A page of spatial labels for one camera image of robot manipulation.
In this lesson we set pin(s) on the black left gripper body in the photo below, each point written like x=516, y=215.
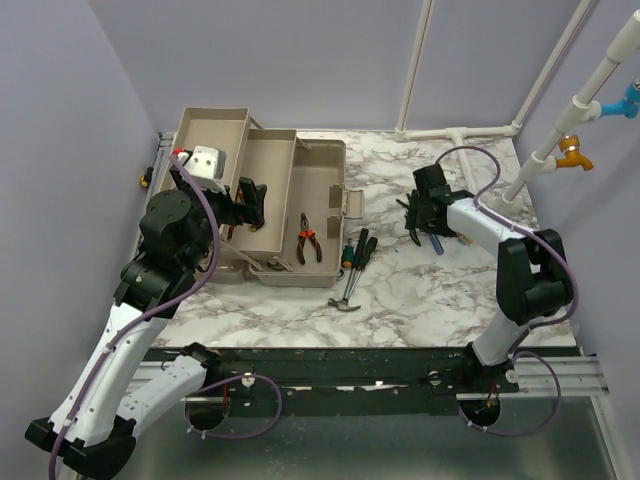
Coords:
x=226, y=211

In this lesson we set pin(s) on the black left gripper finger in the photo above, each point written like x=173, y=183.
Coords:
x=246, y=191
x=260, y=194

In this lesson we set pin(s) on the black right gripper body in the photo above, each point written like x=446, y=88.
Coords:
x=422, y=218

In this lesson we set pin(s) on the red black utility knife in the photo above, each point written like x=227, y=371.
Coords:
x=237, y=211

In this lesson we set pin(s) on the red blue handle screwdriver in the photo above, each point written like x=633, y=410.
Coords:
x=436, y=244

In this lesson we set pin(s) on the orange screwdriver bit set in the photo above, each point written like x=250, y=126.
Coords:
x=464, y=239

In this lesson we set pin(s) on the orange black pliers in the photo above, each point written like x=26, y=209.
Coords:
x=307, y=235

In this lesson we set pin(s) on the beige plastic tool box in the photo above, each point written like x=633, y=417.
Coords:
x=288, y=194

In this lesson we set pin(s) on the black yellow screwdriver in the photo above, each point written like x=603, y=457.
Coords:
x=366, y=252

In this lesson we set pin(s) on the green handle screwdriver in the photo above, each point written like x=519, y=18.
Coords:
x=348, y=255

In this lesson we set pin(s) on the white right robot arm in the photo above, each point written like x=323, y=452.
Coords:
x=533, y=281

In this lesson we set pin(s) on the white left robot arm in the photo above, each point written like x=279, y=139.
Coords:
x=96, y=428

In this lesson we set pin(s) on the yellow plastic faucet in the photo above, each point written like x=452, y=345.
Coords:
x=569, y=146

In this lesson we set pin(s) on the blue plastic faucet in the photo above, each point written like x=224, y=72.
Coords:
x=627, y=106

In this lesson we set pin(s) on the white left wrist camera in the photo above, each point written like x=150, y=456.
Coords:
x=205, y=165

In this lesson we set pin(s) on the black yellow tool on rail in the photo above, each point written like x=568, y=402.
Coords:
x=146, y=178

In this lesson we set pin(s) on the black handle claw hammer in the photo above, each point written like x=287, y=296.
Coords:
x=343, y=305

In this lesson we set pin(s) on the black metal base frame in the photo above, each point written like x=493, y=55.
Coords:
x=316, y=382

